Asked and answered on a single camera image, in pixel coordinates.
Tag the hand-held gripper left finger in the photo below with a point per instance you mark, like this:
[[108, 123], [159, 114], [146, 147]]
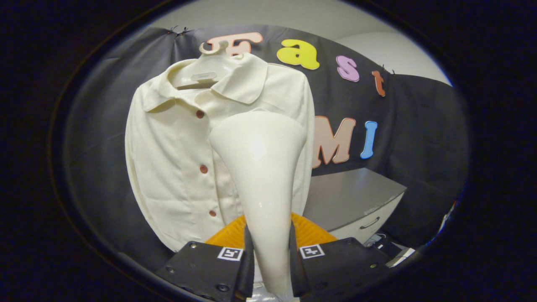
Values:
[[201, 268]]

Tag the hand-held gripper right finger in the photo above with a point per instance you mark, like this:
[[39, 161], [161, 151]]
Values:
[[335, 264]]

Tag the cream button-up shirt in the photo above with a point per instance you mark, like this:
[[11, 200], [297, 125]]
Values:
[[168, 167]]

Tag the white garment steamer head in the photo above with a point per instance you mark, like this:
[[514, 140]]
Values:
[[262, 180]]

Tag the black box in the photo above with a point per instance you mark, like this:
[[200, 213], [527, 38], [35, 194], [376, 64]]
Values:
[[388, 248]]

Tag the beige cabinet with grey top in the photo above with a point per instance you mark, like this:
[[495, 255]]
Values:
[[348, 197]]

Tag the black backdrop cloth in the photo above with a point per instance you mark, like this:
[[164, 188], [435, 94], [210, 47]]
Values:
[[96, 138]]

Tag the cream plastic hanger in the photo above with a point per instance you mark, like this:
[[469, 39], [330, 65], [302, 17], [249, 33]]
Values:
[[201, 71]]

